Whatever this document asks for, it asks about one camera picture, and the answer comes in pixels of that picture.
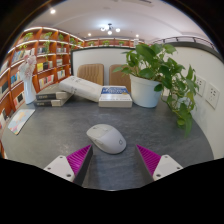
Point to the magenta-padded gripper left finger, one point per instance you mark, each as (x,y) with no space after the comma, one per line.
(57,166)

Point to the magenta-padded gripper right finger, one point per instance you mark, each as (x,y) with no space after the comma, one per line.
(166,165)

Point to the white computer mouse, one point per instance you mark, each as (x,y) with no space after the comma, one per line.
(107,138)

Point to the pastel printed mouse pad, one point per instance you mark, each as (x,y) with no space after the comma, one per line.
(20,121)

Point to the dark hardcover book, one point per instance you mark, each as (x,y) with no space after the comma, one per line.
(46,96)
(45,103)

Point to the white jug vase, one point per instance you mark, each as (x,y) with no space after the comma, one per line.
(29,93)

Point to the green plant in white pot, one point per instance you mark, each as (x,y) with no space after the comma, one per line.
(145,90)

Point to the white thick book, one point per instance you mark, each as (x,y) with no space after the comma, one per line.
(80,87)

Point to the blue and white book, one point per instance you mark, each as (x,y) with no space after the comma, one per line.
(115,95)

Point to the tan upholstered chair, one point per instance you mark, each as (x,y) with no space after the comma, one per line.
(119,78)
(90,73)

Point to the orange wooden bookshelf unit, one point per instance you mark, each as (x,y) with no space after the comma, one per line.
(43,63)

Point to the ceiling lamp with round bulbs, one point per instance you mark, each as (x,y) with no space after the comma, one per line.
(109,30)

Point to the recessed ceiling spotlights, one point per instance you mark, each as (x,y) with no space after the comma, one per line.
(52,11)

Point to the white wall socket plate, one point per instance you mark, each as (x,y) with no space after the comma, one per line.
(212,96)
(200,86)

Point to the black track light rail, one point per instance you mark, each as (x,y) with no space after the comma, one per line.
(183,39)

